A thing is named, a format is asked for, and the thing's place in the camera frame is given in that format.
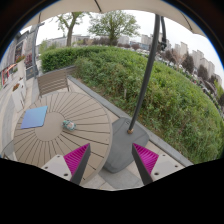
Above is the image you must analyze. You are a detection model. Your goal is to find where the green hedge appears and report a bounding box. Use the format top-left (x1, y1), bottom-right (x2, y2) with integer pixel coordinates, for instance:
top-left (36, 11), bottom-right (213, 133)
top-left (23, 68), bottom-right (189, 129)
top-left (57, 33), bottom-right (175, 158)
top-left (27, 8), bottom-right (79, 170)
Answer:
top-left (41, 46), bottom-right (224, 164)

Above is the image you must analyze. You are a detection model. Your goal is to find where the beige parasol canopy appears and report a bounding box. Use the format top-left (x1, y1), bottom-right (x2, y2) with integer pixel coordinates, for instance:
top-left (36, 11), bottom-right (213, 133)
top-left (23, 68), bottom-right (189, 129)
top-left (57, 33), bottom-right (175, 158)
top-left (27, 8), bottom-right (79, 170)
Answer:
top-left (24, 0), bottom-right (205, 36)

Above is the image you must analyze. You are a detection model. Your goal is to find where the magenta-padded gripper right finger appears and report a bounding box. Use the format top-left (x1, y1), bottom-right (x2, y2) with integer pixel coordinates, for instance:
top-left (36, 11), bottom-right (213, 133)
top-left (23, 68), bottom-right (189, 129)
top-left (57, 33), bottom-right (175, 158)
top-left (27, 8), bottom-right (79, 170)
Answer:
top-left (132, 143), bottom-right (183, 185)

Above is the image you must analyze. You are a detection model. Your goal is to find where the grey umbrella base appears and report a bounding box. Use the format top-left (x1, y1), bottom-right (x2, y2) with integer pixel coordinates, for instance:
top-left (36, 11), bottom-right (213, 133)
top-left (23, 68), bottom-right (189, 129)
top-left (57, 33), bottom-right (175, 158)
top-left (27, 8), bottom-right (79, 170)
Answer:
top-left (104, 117), bottom-right (149, 173)

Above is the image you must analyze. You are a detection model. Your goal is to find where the dark umbrella pole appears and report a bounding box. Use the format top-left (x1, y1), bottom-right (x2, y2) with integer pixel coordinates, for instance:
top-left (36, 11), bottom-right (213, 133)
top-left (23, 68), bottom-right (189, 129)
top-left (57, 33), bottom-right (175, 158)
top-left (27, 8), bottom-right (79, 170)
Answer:
top-left (127, 14), bottom-right (167, 134)

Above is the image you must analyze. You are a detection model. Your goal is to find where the blue mouse pad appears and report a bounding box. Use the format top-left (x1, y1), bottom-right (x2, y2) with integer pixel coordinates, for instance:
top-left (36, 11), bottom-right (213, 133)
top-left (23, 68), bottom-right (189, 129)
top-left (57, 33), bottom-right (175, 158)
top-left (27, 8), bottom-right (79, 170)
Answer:
top-left (20, 106), bottom-right (48, 129)

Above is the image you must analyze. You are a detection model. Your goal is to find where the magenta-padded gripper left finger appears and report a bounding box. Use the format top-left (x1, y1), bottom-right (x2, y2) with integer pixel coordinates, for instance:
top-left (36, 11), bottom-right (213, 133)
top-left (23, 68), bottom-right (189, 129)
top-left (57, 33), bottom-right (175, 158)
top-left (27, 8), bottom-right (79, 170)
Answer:
top-left (42, 144), bottom-right (91, 185)

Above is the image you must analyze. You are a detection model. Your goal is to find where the beige slatted patio chair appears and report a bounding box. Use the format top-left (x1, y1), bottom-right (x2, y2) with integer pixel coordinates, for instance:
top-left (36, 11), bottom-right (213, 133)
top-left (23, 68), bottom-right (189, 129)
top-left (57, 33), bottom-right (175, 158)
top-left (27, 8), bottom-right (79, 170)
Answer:
top-left (37, 70), bottom-right (69, 97)

